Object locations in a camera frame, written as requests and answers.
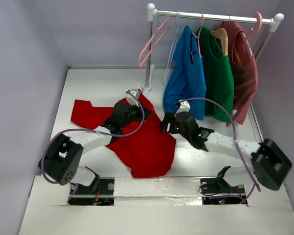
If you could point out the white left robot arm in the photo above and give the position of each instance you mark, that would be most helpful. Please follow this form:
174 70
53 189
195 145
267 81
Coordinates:
60 161

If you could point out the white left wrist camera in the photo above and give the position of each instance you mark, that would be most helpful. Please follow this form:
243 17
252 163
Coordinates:
132 97

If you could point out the blue t-shirt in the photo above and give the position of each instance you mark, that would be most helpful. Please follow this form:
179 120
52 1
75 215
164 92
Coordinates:
187 78

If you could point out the white and chrome clothes rack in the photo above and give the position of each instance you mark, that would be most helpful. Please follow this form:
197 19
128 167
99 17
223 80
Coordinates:
152 12

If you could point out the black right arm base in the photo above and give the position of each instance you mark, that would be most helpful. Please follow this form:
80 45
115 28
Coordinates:
216 191

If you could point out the thin pink wire hanger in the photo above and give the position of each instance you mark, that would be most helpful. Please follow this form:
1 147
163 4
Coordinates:
198 34

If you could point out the dusty red t-shirt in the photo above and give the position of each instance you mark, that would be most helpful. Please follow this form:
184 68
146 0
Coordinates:
244 70

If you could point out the green t-shirt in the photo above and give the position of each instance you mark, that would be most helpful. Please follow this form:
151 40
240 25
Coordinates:
218 77

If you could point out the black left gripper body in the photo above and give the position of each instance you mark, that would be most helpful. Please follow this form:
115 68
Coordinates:
134 113

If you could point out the wooden hanger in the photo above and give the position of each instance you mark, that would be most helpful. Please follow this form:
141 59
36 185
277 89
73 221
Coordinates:
221 34

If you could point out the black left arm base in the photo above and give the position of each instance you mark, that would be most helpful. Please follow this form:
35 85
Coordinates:
101 195

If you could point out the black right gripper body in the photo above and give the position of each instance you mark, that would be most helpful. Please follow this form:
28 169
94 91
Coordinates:
165 123

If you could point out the light blue wire hanger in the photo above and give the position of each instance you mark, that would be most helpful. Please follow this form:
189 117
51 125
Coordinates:
173 46

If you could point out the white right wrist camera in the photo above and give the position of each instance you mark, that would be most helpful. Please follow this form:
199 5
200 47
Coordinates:
183 106

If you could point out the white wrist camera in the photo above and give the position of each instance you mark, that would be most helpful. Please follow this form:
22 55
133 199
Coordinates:
183 106
132 97

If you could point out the thick pink plastic hanger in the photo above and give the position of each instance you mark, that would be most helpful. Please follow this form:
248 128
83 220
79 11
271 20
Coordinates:
256 24

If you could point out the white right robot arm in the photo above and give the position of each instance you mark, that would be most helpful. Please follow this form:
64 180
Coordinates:
265 160

